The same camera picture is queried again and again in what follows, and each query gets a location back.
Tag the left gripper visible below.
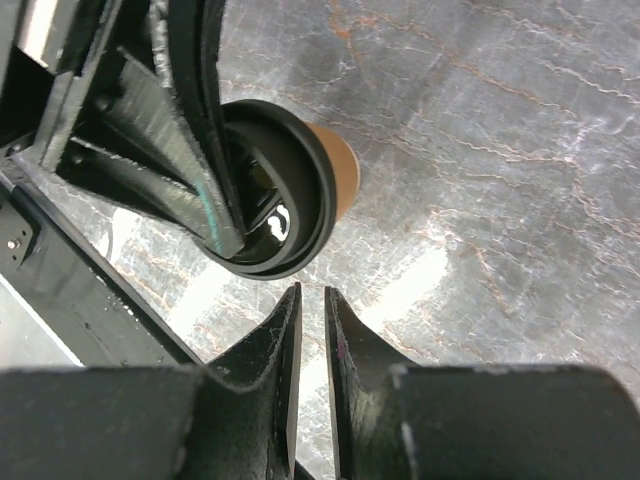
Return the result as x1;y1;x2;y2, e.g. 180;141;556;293
0;0;236;256

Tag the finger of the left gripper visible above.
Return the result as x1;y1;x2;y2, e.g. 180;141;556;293
149;1;245;259

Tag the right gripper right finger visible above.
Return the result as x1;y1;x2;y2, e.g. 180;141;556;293
324;287;412;479

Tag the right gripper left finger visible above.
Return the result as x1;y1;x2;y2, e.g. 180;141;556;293
177;283;302;479

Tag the black cup lid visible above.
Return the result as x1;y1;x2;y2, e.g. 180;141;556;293
196;100;337;280

